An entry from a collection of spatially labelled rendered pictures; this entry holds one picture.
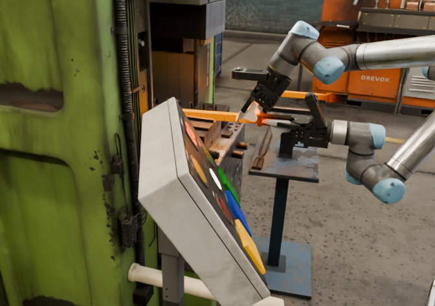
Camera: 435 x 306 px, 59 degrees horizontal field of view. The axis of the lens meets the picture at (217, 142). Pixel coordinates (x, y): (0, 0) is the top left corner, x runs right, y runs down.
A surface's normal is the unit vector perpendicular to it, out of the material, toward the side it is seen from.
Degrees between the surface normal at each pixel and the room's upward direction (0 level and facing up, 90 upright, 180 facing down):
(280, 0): 88
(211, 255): 90
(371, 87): 90
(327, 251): 0
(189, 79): 90
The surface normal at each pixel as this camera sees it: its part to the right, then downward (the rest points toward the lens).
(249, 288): 0.15, 0.41
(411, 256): 0.03, -0.91
